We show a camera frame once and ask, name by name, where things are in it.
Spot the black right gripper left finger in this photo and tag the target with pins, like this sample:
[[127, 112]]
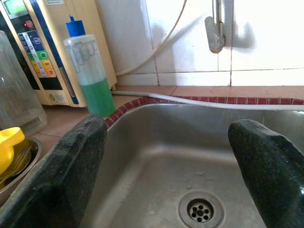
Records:
[[52, 185]]

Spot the round steel bowl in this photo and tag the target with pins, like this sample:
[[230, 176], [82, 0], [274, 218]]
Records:
[[35, 152]]

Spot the round sink drain strainer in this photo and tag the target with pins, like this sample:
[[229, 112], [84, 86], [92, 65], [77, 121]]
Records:
[[200, 210]]

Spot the grey metal faucet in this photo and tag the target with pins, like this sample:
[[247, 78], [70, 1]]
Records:
[[215, 35]]

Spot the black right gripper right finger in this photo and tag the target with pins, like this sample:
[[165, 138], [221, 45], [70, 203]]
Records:
[[273, 178]]

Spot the stainless steel sink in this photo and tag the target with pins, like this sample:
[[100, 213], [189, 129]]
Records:
[[166, 154]]

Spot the silver metal fork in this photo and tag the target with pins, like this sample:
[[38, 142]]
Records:
[[20, 161]]

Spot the green dish soap bottle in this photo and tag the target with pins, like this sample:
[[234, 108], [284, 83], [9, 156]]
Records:
[[95, 71]]

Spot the cream water ionizer machine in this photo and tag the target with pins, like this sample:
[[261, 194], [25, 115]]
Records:
[[42, 47]]

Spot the clear pitcher with orange lid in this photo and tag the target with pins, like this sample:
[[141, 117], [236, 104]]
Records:
[[14, 95]]

